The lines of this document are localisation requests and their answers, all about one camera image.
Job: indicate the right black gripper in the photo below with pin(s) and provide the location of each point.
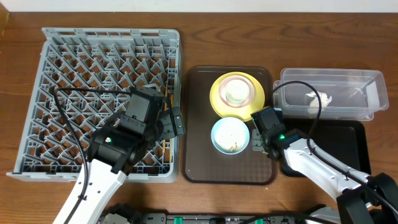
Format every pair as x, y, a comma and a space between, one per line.
256, 145

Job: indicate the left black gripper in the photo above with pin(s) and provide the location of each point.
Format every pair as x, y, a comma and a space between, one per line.
170, 130

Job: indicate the light blue bowl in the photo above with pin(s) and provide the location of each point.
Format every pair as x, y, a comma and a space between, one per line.
229, 120

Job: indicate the white tissue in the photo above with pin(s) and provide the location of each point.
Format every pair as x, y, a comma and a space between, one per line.
314, 104

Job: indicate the food scraps rice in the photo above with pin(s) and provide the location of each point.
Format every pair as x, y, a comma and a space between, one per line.
230, 138

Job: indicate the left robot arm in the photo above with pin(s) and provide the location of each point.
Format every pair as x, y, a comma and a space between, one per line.
115, 148

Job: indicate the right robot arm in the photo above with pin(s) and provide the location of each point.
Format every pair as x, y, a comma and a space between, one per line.
360, 198

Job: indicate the grey dishwasher rack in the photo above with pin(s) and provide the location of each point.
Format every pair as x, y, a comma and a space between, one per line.
82, 79

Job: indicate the yellow plate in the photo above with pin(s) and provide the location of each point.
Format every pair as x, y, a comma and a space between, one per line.
255, 101

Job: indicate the dark brown serving tray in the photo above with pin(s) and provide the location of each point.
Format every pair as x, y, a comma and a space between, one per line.
202, 162

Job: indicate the pink bowl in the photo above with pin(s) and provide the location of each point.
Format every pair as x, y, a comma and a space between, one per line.
222, 93

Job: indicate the white cup in bowl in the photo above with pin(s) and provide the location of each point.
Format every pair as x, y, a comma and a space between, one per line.
237, 91

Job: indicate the black tray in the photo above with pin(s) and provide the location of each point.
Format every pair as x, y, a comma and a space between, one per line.
346, 141

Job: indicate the clear plastic bin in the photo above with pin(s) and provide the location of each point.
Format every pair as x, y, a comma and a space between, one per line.
356, 94

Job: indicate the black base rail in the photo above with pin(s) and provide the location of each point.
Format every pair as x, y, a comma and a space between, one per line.
123, 213

